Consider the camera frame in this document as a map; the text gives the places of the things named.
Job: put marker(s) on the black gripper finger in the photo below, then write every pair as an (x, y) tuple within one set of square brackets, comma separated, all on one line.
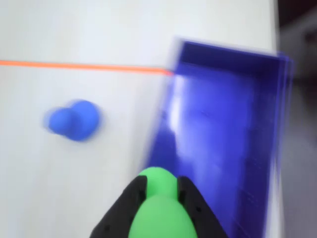
[(200, 213), (119, 213)]

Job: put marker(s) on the green rubber duck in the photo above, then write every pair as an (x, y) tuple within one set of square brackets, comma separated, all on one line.
[(161, 205)]

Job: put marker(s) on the blue plastic box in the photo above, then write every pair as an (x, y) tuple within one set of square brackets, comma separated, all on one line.
[(223, 124)]

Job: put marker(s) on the blue rubber duck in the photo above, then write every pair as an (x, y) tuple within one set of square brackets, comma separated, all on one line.
[(74, 121)]

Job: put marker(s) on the orange tape line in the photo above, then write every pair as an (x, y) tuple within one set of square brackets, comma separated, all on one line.
[(74, 66)]

